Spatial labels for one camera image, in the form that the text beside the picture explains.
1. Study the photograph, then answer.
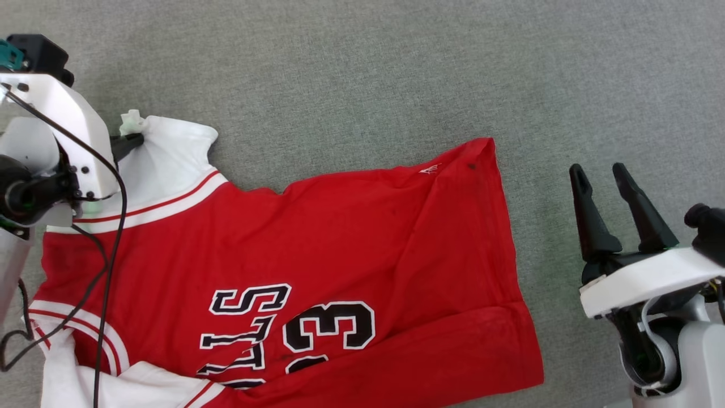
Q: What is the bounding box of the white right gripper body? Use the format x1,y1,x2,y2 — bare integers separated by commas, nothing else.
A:
578,245,725,319

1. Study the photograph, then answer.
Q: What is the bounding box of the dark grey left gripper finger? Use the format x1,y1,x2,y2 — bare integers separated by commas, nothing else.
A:
110,133,145,163

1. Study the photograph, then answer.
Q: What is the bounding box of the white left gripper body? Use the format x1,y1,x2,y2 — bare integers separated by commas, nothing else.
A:
0,73,121,203

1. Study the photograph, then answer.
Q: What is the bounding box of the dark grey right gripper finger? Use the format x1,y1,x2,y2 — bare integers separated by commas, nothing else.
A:
612,162,680,254
569,163,623,262

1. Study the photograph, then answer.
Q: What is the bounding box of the red and white basketball jersey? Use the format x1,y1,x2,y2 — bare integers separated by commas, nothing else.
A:
25,110,545,408

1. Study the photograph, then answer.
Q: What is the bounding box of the grey fabric sofa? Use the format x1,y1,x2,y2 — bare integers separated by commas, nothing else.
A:
0,0,725,408

